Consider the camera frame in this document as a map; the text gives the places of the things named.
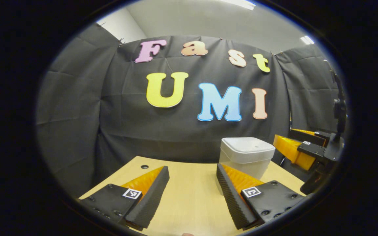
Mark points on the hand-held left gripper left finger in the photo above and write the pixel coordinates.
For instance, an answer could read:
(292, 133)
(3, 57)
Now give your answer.
(151, 196)

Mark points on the black backdrop cloth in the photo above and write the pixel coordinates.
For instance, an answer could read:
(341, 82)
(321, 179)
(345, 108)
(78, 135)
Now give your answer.
(126, 131)

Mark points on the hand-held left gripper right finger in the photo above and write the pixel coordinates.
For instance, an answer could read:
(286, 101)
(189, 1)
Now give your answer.
(233, 200)

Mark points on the wooden desktop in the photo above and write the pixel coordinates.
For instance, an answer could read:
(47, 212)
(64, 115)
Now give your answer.
(189, 196)

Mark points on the small ceiling light panel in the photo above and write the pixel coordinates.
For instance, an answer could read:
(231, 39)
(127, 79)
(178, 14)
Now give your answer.
(307, 40)

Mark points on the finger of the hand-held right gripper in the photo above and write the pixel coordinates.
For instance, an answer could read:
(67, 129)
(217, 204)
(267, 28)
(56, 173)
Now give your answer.
(307, 136)
(290, 149)

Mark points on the white desktop garbage bin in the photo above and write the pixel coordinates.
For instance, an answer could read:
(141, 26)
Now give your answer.
(246, 154)

